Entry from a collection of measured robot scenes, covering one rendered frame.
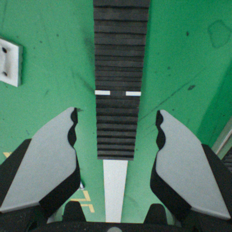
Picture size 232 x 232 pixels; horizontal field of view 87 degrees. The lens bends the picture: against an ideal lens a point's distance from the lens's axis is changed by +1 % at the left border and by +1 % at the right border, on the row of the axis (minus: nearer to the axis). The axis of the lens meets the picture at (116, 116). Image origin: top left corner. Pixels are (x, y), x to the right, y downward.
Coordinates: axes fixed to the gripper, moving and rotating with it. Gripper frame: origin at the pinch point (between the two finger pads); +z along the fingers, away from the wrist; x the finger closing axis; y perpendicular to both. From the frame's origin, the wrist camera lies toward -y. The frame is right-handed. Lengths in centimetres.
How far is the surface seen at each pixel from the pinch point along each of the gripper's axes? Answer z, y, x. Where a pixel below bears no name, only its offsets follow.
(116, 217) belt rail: 2.6, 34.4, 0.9
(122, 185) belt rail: 2.7, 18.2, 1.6
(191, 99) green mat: 5.7, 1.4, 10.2
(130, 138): 1.6, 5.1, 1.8
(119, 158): 1.0, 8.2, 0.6
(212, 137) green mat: 5.7, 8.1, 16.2
